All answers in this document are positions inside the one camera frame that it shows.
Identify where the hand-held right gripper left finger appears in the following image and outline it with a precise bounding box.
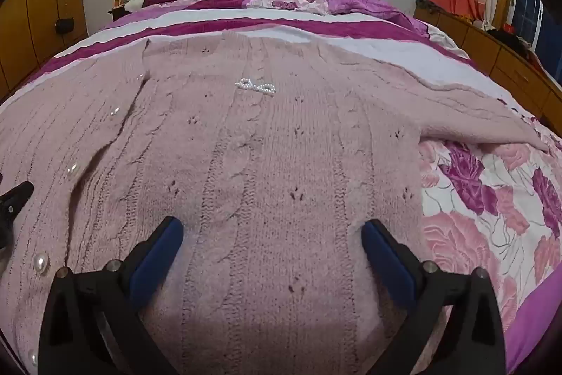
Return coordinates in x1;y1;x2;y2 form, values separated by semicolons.
39;216;184;375

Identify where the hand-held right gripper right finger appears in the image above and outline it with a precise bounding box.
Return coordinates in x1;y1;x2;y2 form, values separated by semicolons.
361;219;507;375

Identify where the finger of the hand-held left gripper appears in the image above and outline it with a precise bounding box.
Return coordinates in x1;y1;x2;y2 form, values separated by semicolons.
0;181;35;250

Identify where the pink knit sweater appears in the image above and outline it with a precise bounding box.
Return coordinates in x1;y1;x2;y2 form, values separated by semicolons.
0;30;549;375

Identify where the dark clothes pile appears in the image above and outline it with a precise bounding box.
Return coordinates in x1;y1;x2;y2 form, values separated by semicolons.
485;28;535;56

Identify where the floral striped blanket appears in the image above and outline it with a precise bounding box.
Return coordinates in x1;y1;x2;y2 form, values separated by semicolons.
0;0;562;354

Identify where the wooden wardrobe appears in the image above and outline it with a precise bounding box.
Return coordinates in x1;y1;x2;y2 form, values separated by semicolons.
0;0;89;103

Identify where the dark wooden nightstand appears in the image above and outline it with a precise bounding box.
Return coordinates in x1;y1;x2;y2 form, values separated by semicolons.
107;0;132;22

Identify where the wooden dresser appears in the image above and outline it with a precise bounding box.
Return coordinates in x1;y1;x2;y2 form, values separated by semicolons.
414;4;562;127

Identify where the window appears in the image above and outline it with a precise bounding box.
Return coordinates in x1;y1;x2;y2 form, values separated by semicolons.
510;0;546;51

